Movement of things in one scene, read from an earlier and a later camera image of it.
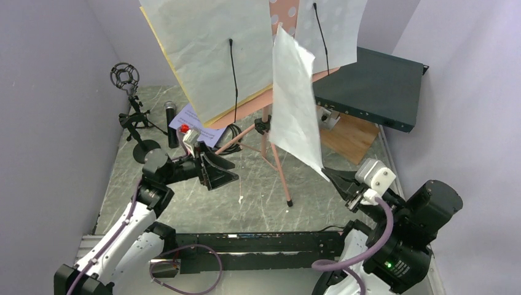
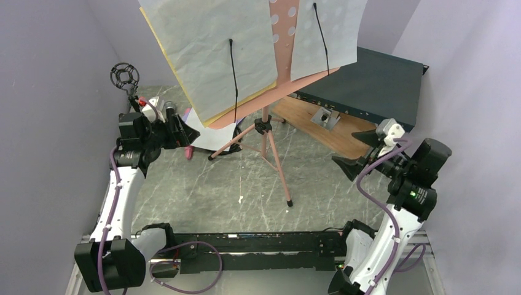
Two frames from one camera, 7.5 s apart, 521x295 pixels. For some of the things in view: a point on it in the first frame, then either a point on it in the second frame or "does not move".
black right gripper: (346, 182) -> (352, 166)
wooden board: (350, 137) does not move
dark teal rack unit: (383, 87) does not move
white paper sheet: (293, 124) -> (211, 139)
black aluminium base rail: (275, 251) does not move
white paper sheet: (329, 29) does not move
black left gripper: (211, 174) -> (184, 134)
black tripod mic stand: (126, 76) does not move
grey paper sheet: (196, 34) does not move
